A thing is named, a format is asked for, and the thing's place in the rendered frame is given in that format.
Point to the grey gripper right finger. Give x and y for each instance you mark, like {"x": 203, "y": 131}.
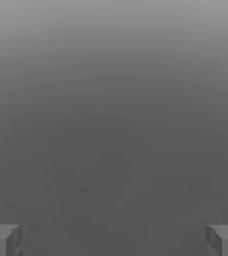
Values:
{"x": 226, "y": 240}

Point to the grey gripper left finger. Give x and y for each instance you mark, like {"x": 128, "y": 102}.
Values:
{"x": 2, "y": 240}

